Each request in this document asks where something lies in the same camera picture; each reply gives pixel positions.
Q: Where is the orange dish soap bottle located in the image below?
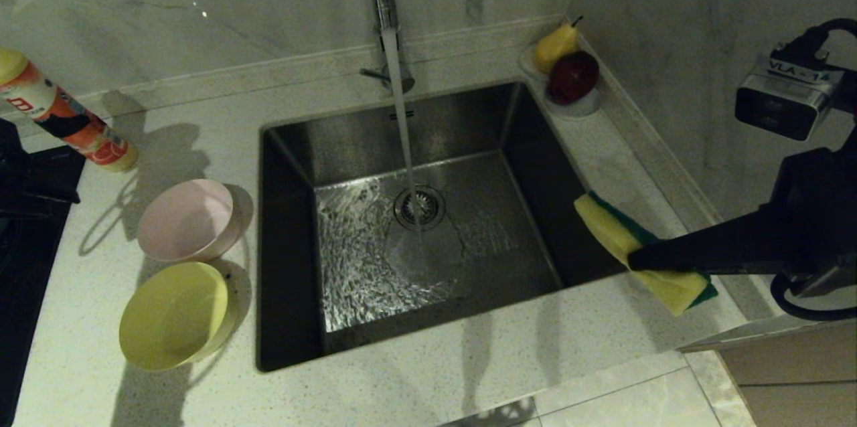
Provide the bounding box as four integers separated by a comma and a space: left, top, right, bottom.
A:
0, 48, 139, 173

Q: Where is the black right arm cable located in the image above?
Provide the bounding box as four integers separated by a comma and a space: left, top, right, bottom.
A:
769, 17, 857, 322

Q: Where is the yellow plastic bowl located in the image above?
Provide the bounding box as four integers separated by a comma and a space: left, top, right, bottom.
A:
119, 262, 239, 372

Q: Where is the black induction cooktop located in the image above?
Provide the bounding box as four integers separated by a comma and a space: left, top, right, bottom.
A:
0, 146, 86, 427

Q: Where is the stainless steel sink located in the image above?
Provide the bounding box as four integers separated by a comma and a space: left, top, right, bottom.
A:
256, 82, 631, 372

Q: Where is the small white dish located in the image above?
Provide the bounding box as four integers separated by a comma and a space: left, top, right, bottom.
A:
519, 46, 602, 120

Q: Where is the pink plastic bowl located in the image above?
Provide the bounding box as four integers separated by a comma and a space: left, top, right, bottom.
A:
137, 179, 243, 262

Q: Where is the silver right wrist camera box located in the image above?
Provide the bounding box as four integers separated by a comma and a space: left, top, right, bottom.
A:
734, 56, 846, 142

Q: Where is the yellow pear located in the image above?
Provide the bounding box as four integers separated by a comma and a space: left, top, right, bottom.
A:
532, 16, 582, 74

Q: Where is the dark red apple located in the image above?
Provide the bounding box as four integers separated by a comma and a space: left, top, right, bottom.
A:
548, 51, 601, 105

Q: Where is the yellow green sponge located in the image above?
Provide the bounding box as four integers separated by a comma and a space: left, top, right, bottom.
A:
574, 191, 718, 317

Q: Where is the round metal drain strainer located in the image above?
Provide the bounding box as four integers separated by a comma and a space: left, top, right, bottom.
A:
394, 186, 447, 232

